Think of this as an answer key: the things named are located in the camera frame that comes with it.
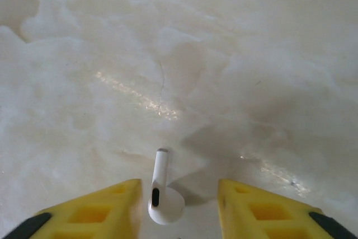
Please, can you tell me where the white earbud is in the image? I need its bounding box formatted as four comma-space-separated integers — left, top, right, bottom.
147, 148, 186, 226

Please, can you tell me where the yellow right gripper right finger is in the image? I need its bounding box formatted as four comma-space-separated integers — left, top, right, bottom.
218, 179, 358, 239

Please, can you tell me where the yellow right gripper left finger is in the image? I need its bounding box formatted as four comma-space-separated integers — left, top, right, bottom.
0, 177, 142, 239

